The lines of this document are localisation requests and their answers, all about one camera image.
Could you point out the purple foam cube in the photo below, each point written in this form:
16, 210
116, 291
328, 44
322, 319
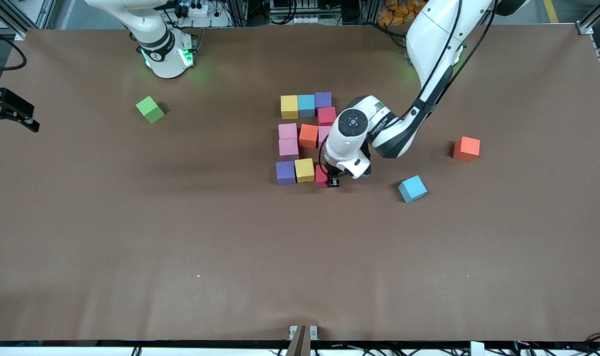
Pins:
285, 172
323, 99

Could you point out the orange bagged items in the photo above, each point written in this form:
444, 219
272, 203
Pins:
398, 12

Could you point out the brown table cover sheet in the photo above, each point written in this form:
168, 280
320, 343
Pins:
300, 287

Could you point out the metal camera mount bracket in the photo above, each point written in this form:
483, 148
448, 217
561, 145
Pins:
302, 336

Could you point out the green foam cube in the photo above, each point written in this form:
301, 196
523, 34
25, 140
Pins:
150, 110

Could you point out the orange foam cube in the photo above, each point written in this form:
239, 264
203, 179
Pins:
466, 149
308, 136

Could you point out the aluminium frame rail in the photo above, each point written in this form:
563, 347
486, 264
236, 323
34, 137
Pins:
8, 20
584, 28

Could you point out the pink foam cube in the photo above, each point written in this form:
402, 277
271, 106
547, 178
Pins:
289, 149
324, 134
288, 131

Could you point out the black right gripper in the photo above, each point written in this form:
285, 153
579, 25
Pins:
4, 105

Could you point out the blue foam cube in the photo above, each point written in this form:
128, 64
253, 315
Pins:
306, 105
412, 188

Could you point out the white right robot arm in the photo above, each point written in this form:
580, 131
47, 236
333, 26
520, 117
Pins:
166, 59

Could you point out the red foam cube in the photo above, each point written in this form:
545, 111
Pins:
327, 116
321, 177

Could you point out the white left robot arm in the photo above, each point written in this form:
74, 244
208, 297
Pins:
349, 143

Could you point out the yellow foam cube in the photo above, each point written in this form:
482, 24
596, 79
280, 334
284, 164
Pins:
289, 106
304, 170

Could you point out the white power strip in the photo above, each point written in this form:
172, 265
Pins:
198, 9
307, 20

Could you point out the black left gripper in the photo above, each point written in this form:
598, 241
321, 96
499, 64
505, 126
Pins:
332, 177

